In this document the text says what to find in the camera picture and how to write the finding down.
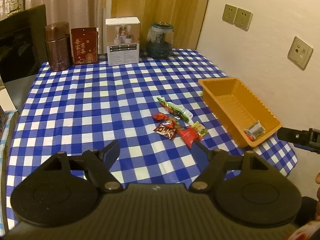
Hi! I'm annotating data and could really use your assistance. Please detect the yellow green candy packet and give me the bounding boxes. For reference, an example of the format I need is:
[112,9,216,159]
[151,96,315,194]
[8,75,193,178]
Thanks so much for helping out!
[191,121,208,137]

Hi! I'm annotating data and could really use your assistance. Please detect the bright red snack packet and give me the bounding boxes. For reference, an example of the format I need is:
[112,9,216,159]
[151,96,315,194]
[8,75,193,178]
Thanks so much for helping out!
[177,127,203,148]

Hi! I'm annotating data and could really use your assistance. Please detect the dark red snack packet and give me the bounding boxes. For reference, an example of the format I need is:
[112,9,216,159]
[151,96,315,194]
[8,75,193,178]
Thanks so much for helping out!
[153,120,177,140]

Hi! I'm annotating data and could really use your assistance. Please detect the green silver snack packet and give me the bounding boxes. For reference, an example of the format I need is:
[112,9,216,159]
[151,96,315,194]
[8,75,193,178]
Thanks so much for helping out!
[157,97,193,123]

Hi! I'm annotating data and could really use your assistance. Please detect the small red candy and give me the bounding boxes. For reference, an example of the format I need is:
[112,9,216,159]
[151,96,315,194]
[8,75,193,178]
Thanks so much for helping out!
[151,112,169,121]

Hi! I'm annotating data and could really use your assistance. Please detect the person right hand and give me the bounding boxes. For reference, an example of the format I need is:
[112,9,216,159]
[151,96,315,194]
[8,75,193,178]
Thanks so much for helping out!
[315,173,320,221]

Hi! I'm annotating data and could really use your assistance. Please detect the grey clear snack packet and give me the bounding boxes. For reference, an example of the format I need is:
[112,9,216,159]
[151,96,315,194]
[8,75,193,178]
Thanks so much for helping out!
[244,121,266,141]

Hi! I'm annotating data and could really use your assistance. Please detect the orange plastic tray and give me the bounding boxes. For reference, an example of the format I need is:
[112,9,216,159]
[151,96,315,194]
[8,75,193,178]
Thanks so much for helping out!
[199,77,282,148]

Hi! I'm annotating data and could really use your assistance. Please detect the blue white checkered tablecloth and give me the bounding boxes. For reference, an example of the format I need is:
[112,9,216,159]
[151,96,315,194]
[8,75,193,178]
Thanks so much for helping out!
[0,48,299,235]

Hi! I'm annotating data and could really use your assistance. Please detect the red gift box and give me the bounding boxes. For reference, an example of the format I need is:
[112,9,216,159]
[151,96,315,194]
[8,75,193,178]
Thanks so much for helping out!
[71,27,98,65]

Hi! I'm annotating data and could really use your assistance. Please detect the brown metal canister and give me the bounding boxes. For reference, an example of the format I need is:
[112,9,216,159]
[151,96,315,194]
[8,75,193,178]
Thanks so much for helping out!
[45,22,72,72]

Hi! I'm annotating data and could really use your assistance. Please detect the green glass jar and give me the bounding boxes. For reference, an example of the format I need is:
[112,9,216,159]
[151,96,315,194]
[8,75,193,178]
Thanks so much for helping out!
[146,22,174,59]

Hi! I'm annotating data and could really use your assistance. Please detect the white product box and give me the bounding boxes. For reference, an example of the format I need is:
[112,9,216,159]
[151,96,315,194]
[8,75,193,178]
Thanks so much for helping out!
[104,17,140,66]

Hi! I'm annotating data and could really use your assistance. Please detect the beige curtain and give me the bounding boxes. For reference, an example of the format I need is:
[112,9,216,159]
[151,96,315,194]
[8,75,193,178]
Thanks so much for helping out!
[0,0,213,53]

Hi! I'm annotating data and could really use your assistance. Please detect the glass jar on shelf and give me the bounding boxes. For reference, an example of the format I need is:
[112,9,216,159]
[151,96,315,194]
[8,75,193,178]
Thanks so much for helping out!
[7,0,23,17]

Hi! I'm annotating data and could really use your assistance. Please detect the network wall plate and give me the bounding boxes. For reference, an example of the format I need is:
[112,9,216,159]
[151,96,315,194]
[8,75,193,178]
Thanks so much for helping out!
[287,36,313,70]

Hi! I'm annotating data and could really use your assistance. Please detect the double wall socket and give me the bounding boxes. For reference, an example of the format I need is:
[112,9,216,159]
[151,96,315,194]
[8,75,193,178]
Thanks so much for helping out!
[222,4,253,31]

